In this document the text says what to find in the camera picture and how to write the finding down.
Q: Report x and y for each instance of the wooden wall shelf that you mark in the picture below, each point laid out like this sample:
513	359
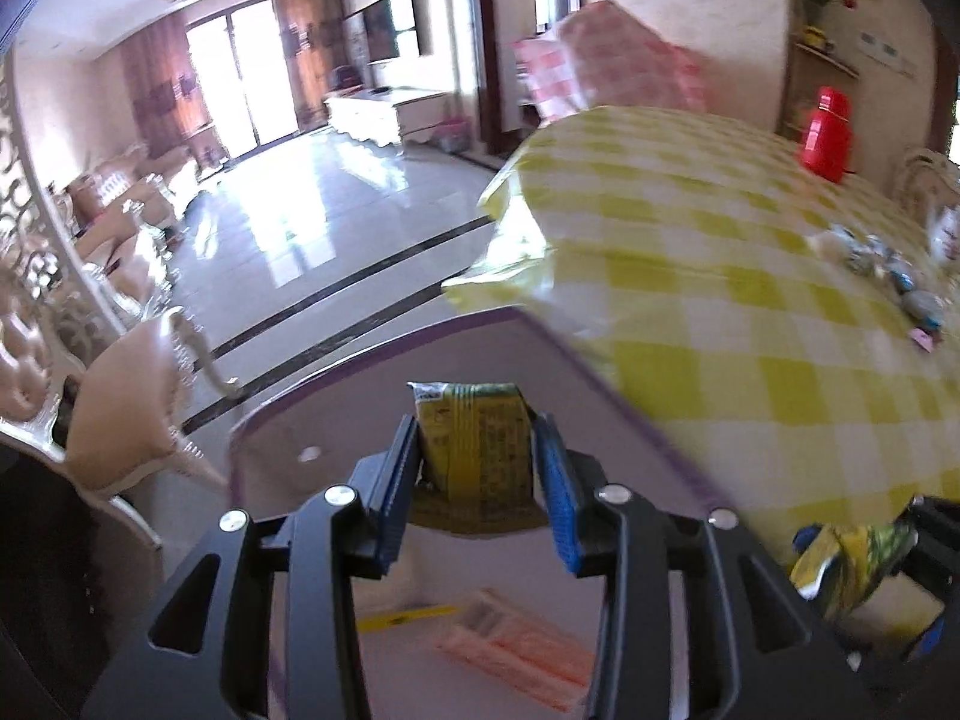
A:
821	67

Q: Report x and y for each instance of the yellow strip packet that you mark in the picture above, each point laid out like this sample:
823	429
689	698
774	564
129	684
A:
405	617

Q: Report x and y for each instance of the pink snack packet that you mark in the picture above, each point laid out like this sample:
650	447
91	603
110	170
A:
924	338

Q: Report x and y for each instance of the beige sofa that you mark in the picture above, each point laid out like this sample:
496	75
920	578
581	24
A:
150	172

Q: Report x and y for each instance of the white floral teapot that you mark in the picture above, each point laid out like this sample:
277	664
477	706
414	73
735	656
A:
946	232

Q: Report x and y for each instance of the pink plastic basket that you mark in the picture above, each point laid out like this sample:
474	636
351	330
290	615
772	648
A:
454	135

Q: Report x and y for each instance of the cream upholstered chair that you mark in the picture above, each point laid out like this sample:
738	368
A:
120	405

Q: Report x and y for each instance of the white television cabinet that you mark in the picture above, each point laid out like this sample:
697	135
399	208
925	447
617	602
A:
390	116

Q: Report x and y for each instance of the white lattice screen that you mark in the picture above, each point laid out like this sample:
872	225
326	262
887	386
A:
30	225

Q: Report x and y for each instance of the pile of small snack packets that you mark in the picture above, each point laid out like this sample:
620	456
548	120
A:
877	262

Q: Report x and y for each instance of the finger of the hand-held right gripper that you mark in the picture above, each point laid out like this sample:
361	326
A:
900	652
934	540

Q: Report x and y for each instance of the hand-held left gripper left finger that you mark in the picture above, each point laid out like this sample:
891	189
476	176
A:
401	480

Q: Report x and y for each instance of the red thermos jug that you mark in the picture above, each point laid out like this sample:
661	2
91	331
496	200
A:
829	131

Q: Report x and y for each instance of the brown patterned curtain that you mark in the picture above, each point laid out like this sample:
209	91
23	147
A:
169	90
307	45

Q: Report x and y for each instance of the yellow checked tablecloth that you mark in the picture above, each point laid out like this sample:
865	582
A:
712	277

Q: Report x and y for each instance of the yellow green snack packet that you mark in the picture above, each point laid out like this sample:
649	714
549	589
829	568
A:
855	562
480	450

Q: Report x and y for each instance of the wall television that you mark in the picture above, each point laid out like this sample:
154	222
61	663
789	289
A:
390	26

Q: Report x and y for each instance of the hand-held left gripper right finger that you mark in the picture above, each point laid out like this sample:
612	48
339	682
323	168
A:
555	487

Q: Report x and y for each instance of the white ornate chair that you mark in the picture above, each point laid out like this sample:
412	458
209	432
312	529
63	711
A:
919	180

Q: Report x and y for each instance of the white wall switch panel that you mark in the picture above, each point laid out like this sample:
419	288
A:
889	52

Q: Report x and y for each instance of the purple rimmed tray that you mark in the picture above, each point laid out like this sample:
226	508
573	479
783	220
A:
360	412

